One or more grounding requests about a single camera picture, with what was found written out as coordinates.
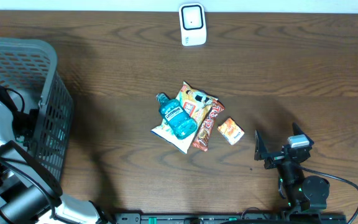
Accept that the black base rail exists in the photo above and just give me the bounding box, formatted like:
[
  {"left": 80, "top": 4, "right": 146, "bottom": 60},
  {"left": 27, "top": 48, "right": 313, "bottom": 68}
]
[{"left": 114, "top": 211, "right": 347, "bottom": 224}]

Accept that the yellow white snack bag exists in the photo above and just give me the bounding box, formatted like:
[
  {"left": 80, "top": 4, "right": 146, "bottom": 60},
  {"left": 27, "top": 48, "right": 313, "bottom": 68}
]
[{"left": 151, "top": 82, "right": 217, "bottom": 154}]

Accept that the small orange snack packet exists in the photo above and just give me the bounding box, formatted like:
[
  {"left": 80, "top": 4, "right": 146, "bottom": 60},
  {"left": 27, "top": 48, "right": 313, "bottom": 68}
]
[{"left": 218, "top": 118, "right": 244, "bottom": 145}]

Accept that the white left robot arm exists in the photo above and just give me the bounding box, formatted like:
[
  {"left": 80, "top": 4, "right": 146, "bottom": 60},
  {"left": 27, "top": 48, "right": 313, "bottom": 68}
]
[{"left": 0, "top": 86, "right": 115, "bottom": 223}]

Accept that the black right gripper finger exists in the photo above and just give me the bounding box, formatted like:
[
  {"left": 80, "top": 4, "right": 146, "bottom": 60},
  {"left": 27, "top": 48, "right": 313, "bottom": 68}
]
[
  {"left": 254, "top": 130, "right": 268, "bottom": 161},
  {"left": 292, "top": 123, "right": 314, "bottom": 146}
]

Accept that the white barcode scanner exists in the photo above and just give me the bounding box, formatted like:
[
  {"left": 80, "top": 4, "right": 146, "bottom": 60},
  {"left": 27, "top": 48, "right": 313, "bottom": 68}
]
[{"left": 178, "top": 3, "right": 207, "bottom": 47}]

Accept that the grey plastic mesh basket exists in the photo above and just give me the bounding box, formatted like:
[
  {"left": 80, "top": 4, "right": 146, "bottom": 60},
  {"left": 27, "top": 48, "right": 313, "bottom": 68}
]
[{"left": 0, "top": 37, "right": 74, "bottom": 179}]

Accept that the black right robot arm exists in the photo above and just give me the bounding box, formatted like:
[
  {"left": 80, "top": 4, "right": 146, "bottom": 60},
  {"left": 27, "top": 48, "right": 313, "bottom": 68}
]
[{"left": 254, "top": 123, "right": 330, "bottom": 213}]

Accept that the blue Listerine mouthwash bottle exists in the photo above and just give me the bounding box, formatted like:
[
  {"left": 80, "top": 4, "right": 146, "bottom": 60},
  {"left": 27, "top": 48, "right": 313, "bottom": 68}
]
[{"left": 156, "top": 93, "right": 198, "bottom": 140}]

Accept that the orange red candy bar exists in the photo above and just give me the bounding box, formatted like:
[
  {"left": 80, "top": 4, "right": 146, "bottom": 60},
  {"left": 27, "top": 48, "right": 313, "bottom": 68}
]
[{"left": 192, "top": 100, "right": 224, "bottom": 152}]

